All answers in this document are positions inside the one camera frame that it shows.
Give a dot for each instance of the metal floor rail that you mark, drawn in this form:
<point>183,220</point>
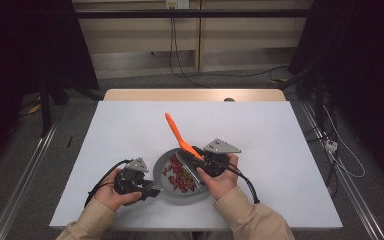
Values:
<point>346,186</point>
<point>23,180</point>

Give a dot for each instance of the person's right hand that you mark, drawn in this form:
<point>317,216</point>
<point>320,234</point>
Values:
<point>221,185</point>

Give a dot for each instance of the grey dustpan with orange lip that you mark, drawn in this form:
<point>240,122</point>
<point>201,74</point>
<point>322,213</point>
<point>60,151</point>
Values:
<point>180,198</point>

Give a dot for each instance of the black metal stand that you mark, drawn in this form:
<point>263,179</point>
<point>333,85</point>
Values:
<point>45,106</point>

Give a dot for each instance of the black horizontal metal bar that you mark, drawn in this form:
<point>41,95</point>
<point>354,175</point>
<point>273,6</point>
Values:
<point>193,13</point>

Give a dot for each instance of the scatter of red kidney beans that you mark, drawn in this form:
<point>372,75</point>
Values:
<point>176,173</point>

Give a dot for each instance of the orange hand brush grey bristles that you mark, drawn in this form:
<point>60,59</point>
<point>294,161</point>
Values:
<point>176,131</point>

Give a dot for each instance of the white wall socket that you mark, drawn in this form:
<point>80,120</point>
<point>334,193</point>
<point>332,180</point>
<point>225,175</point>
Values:
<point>177,4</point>

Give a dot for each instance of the black curtain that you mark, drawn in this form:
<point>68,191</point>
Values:
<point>363,50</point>
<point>23,43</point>

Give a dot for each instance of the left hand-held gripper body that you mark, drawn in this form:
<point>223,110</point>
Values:
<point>130,181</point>

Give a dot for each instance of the white power adapter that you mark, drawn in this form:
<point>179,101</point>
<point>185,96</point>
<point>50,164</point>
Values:
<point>331,145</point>

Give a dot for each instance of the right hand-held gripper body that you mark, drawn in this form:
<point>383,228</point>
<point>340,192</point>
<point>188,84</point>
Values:
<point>218,146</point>

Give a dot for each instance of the small black floor item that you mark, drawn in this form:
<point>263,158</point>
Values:
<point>69,142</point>

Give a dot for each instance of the person's left hand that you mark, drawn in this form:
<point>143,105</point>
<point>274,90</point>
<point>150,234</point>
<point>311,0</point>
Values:
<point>108,195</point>

